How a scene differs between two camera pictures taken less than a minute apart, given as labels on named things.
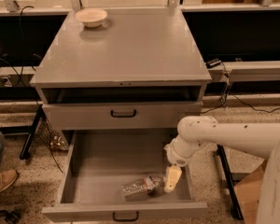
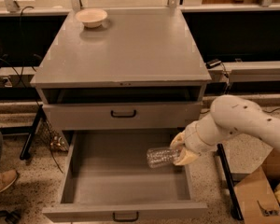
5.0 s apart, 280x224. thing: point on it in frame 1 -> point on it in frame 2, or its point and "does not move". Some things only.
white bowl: x=91 y=17 does not move
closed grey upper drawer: x=119 y=115 does not move
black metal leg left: x=25 y=151 does not move
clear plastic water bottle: x=143 y=188 -> x=160 y=157
